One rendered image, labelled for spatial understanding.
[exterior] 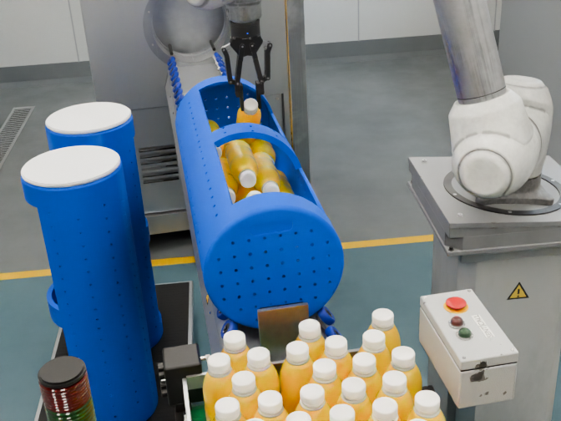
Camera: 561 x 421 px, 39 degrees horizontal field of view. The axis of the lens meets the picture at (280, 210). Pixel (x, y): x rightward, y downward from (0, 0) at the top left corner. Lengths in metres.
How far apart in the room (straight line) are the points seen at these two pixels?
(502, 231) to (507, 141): 0.27
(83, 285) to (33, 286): 1.50
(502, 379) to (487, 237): 0.51
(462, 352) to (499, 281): 0.60
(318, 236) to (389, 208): 2.67
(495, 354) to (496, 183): 0.41
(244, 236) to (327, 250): 0.17
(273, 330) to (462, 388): 0.40
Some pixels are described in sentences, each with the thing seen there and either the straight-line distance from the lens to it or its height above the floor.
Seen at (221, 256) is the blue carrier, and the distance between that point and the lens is 1.55.
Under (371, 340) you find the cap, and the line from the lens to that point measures 1.41.
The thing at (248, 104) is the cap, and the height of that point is 1.21.
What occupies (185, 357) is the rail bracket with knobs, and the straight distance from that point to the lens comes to 1.53.
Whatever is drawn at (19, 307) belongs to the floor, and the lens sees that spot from 3.72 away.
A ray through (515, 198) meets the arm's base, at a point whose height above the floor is 1.08.
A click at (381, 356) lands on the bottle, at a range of 1.42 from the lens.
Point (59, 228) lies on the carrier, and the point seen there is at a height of 0.90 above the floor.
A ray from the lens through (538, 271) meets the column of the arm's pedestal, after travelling 1.96.
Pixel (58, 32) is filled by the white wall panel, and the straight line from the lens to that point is 6.75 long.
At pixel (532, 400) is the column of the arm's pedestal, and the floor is 0.53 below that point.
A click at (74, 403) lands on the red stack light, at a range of 1.12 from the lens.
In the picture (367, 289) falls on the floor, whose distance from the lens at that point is 3.54.
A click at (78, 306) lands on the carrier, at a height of 0.64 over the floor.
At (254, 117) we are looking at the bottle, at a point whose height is 1.18.
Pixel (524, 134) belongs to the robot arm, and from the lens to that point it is 1.68.
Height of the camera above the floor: 1.91
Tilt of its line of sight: 27 degrees down
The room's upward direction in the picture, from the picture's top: 3 degrees counter-clockwise
